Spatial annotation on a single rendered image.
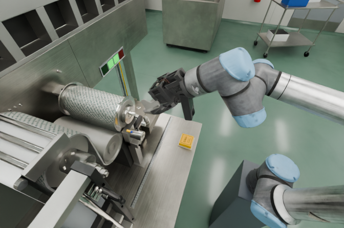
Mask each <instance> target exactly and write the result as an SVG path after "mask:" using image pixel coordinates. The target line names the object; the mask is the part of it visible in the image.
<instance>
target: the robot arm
mask: <svg viewBox="0 0 344 228"><path fill-rule="evenodd" d="M163 76H164V77H163ZM215 91H218V93H219V94H220V96H221V97H222V99H223V101H224V103H225V104H226V106H227V108H228V109H229V111H230V113H231V116H232V117H234V119H235V120H236V122H237V123H238V124H239V125H240V126H241V127H244V128H252V127H255V126H258V125H260V124H261V123H263V122H264V120H265V119H266V112H265V108H264V106H263V105H262V100H263V98H264V95H267V96H269V97H272V98H274V99H277V100H279V101H282V102H284V103H287V104H289V105H292V106H294V107H297V108H300V109H302V110H305V111H307V112H310V113H312V114H314V115H317V116H320V117H322V118H325V119H327V120H330V121H332V122H335V123H337V124H340V125H342V126H344V93H343V92H340V91H338V90H335V89H332V88H329V87H326V86H323V85H320V84H317V83H314V82H311V81H308V80H305V79H302V78H299V77H296V76H293V75H290V74H287V73H284V72H281V71H277V70H275V69H274V66H273V64H272V63H271V62H270V61H268V60H266V59H256V60H254V61H252V59H251V57H250V55H249V53H248V52H247V51H246V50H245V49H244V48H235V49H232V50H230V51H228V52H225V53H222V54H220V55H219V56H218V57H216V58H213V59H211V60H209V61H207V62H205V63H203V64H201V65H198V66H196V67H194V68H192V69H190V70H188V71H187V72H185V70H184V69H183V68H182V67H181V68H179V69H177V70H175V71H173V72H172V73H169V72H167V73H166V74H164V75H162V76H160V77H158V78H157V80H156V82H154V83H153V85H152V86H151V88H149V91H148V93H149V94H150V95H151V97H152V98H153V99H152V100H150V101H148V100H146V99H142V100H141V103H142V104H143V106H144V107H145V110H143V112H144V113H147V114H153V115H159V114H161V113H164V112H165V111H167V110H169V109H172V108H173V107H175V106H176V105H177V104H178V103H181V105H182V109H183V114H184V118H185V120H188V121H192V118H193V116H194V114H195V109H194V102H193V98H194V97H199V96H202V95H205V94H208V93H211V92H215ZM299 176H300V172H299V169H298V167H297V165H296V164H295V163H294V162H293V161H292V160H291V159H289V158H288V157H286V156H284V155H282V154H272V155H270V156H269V157H267V158H266V160H265V161H264V162H263V163H262V164H261V166H260V167H259V168H254V169H252V170H251V171H250V172H249V173H248V174H247V177H246V184H247V187H248V189H249V191H250V192H251V194H252V195H253V199H252V200H251V201H252V202H251V207H250V209H251V212H252V214H253V215H254V216H255V217H256V218H257V219H258V220H260V221H261V222H262V223H264V224H265V225H267V226H269V227H271V228H287V225H288V224H289V225H298V224H299V223H300V222H301V221H302V220H306V221H317V222H328V223H339V224H344V185H339V186H324V187H309V188H295V189H293V184H294V182H296V181H297V180H298V179H299Z"/></svg>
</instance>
